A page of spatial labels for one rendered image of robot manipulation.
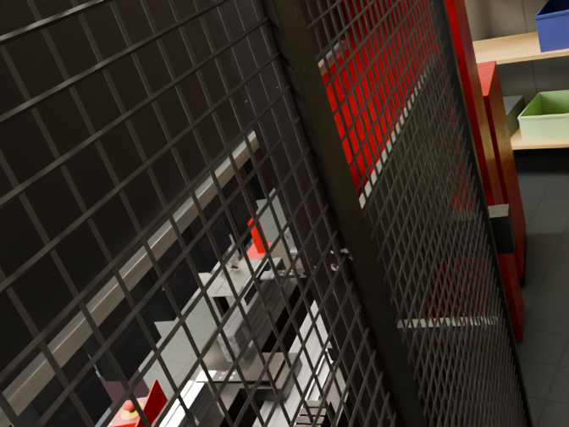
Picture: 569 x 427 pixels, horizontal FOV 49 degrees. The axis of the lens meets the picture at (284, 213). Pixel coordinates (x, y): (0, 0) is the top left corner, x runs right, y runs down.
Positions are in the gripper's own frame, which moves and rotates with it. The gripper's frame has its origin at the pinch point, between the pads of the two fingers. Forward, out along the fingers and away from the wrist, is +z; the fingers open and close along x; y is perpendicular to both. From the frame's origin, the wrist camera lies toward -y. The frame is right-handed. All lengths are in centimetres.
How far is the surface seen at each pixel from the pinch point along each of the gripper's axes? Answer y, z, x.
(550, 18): 71, 62, 234
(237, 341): 4.8, 12.6, -25.2
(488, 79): 51, 44, 146
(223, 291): 0.7, 1.8, -8.7
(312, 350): 28, 27, -34
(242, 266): 1.0, 2.1, 4.8
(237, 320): 5.1, 9.5, -19.1
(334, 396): 37, 33, -51
